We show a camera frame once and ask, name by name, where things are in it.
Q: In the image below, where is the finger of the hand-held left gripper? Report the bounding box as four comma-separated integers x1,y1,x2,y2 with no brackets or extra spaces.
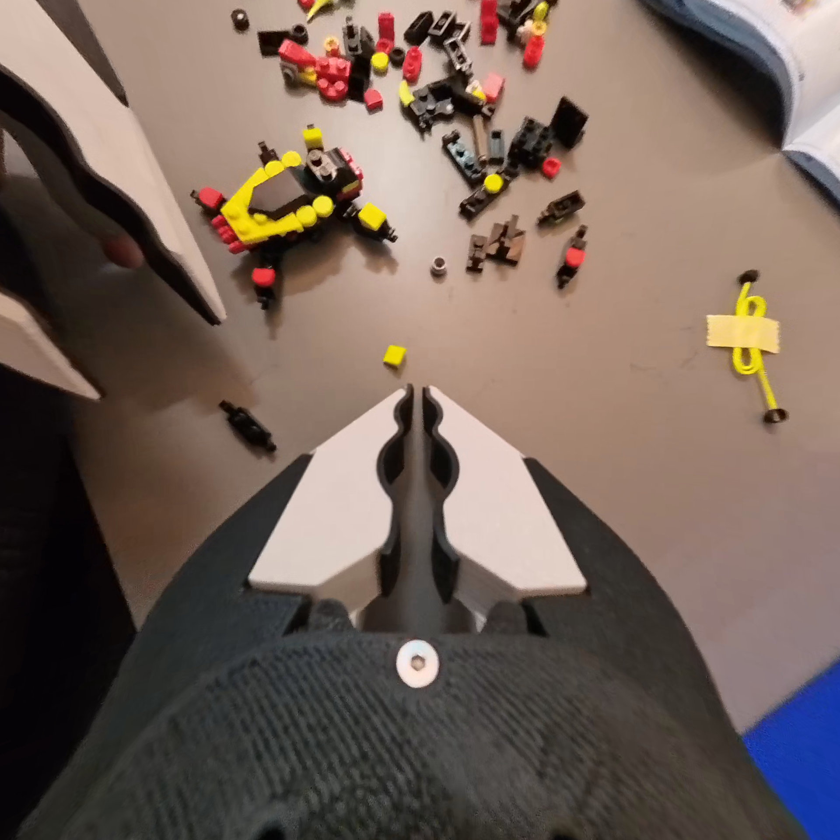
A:
0,287,104,403
0,0,228,327

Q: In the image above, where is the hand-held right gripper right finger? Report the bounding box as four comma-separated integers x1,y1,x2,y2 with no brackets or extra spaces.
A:
422,386,588,623

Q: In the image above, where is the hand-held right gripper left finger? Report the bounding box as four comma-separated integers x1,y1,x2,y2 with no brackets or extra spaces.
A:
247,386,414,616

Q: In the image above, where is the small black yellow lego piece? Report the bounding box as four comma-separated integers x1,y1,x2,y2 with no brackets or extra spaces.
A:
218,399,278,454

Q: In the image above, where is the black yellow red lego model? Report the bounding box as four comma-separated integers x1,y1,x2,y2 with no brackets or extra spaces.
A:
190,123,400,311

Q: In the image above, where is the pile of lego pieces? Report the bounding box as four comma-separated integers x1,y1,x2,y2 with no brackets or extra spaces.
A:
230,0,592,290

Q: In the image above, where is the lego instruction booklet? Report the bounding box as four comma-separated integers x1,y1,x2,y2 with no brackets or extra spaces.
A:
640,0,840,212

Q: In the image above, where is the person's left hand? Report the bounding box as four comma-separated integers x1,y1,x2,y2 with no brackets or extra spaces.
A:
101,235,147,271

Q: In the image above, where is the blue plastic bin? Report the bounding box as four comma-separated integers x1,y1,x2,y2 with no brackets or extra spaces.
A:
742,659,840,840

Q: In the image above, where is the yellow cord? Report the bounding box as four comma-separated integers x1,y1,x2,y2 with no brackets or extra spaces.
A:
730,269,789,425

